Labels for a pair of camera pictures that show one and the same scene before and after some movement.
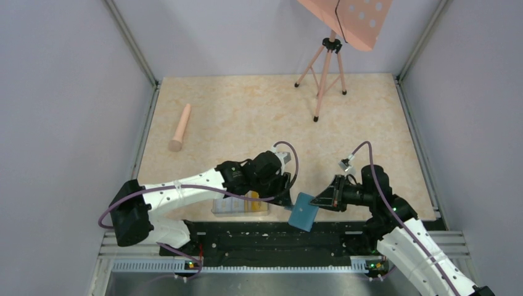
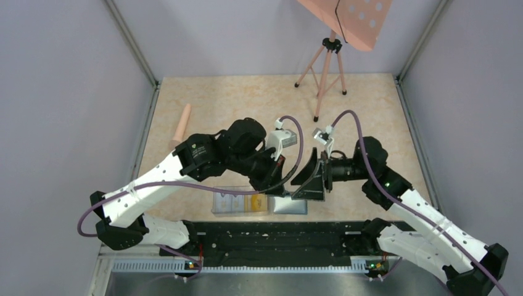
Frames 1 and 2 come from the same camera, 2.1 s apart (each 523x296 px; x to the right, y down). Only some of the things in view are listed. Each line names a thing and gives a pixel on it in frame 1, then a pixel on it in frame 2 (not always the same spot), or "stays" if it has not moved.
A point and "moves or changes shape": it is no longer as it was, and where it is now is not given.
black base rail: x=233 y=242 stays
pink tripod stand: x=327 y=69 stays
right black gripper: x=332 y=198 to x=313 y=188
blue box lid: x=303 y=213 moves or changes shape
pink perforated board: x=358 y=22 stays
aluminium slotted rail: x=356 y=267 stays
